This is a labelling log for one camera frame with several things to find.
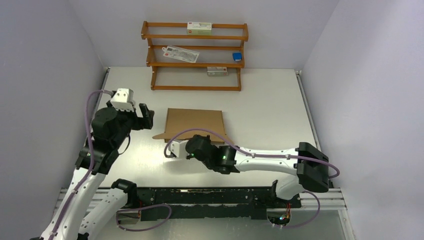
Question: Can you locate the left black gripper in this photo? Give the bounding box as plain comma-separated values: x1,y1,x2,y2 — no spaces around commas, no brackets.
106,100,154,147

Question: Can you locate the brown cardboard box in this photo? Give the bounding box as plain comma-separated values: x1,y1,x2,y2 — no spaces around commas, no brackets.
152,108,233,144

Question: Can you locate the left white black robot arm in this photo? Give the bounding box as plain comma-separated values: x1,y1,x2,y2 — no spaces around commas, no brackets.
38,101,155,240

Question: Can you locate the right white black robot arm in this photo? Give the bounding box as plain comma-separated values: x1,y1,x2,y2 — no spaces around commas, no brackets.
185,134,330,207

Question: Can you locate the small white red box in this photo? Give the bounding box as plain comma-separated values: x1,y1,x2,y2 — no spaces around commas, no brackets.
207,66,228,77

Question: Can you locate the white green box top shelf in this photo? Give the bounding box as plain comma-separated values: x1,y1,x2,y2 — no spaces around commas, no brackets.
186,21,213,36

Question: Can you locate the wooden three-tier shelf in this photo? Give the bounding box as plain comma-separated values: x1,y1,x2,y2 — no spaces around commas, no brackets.
140,21,249,92

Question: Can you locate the clear plastic blister package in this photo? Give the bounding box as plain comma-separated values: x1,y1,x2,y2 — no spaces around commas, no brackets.
161,45,200,63

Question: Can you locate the small blue object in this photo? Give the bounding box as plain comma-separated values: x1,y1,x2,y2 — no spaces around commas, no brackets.
232,52,243,62

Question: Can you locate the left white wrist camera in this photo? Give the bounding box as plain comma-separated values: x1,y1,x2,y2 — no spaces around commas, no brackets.
110,88,136,113

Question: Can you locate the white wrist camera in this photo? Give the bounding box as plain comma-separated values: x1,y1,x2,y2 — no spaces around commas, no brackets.
166,139,189,159
110,88,136,113

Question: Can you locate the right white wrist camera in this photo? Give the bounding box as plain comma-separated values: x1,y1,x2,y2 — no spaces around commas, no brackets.
166,139,189,159

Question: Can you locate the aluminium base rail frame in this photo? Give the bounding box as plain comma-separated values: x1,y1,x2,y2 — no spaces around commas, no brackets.
54,187,347,221

